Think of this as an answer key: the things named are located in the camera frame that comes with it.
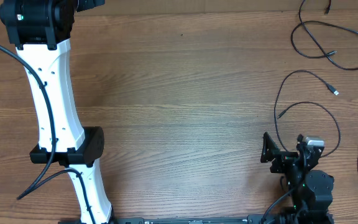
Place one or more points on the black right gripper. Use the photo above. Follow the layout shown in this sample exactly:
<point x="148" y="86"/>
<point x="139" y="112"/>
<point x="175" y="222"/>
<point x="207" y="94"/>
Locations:
<point x="284" y="158"/>

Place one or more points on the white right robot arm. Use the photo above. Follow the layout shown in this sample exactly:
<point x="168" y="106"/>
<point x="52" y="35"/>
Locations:
<point x="309" y="190"/>

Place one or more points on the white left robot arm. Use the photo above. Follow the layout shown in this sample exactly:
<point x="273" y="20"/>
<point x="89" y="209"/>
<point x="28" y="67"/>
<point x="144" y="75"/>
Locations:
<point x="40" y="32"/>

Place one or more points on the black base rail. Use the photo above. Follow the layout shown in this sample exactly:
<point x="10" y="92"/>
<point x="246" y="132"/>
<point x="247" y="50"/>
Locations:
<point x="250" y="219"/>

